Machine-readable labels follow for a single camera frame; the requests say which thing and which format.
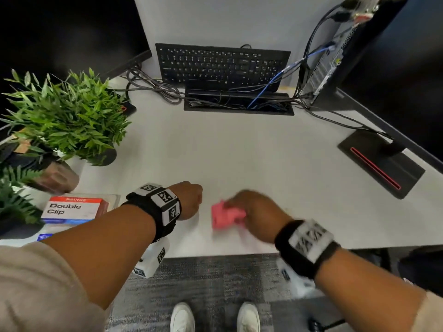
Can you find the person's left hand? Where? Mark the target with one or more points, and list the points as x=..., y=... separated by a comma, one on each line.
x=190, y=200

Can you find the person's right hand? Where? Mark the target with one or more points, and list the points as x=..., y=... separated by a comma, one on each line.
x=263, y=217

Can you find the pink cloth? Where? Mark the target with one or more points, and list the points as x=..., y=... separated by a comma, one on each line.
x=221, y=216

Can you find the clear pen case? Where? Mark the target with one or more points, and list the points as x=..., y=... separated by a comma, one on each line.
x=114, y=203

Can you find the red white clip box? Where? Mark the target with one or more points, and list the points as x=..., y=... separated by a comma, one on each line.
x=76, y=209

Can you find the coffee cup with black lid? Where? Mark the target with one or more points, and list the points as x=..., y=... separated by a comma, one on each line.
x=55, y=178

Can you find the bushy small-leaf potted plant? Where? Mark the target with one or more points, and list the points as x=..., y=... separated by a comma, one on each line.
x=69, y=117

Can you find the blue white clip box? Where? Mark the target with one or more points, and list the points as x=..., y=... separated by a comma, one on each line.
x=43, y=237

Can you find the fern potted plant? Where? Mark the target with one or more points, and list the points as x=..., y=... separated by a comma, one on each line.
x=17, y=203

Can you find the person's left forearm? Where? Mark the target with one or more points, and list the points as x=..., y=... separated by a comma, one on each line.
x=104, y=248

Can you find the person's right forearm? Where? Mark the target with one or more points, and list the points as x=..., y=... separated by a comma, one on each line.
x=363, y=293

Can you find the black left wrist band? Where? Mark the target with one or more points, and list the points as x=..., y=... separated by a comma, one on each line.
x=145, y=210

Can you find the black wrist band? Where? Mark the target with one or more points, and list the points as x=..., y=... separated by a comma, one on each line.
x=297, y=259
x=145, y=210

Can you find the black right wrist band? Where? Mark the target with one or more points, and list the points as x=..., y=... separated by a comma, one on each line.
x=297, y=259

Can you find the white table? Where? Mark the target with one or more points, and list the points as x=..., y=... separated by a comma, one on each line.
x=259, y=152

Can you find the black monitor stand base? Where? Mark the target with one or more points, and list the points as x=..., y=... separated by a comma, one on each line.
x=412, y=172
x=131, y=107

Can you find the white left shoe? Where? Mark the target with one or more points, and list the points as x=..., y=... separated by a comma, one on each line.
x=182, y=319

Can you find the black table leg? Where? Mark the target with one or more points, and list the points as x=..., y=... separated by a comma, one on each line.
x=386, y=261

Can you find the black keyboard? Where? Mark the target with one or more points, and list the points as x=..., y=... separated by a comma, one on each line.
x=207, y=63

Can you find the black desktop computer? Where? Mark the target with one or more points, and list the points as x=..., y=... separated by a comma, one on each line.
x=322, y=76

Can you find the black under-desk box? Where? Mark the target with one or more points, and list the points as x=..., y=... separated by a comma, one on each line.
x=422, y=269

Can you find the beige left sleeve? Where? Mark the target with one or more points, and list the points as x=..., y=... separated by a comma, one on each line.
x=38, y=290

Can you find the beige sleeve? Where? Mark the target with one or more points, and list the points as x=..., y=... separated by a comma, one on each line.
x=38, y=290
x=431, y=314

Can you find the grey desk partition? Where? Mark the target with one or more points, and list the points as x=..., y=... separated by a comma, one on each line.
x=225, y=20

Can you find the beige right sleeve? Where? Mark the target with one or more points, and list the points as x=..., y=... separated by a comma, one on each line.
x=431, y=314

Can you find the black monitor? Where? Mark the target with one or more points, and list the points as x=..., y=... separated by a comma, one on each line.
x=69, y=31
x=398, y=65

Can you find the red gold adapter plug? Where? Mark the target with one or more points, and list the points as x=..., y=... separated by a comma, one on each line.
x=361, y=17

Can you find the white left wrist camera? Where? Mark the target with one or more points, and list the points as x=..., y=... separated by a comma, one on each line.
x=152, y=259

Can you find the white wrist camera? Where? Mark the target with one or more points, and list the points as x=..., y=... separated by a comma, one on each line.
x=297, y=283
x=152, y=259

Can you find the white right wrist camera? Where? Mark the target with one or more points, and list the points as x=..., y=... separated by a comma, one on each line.
x=297, y=283

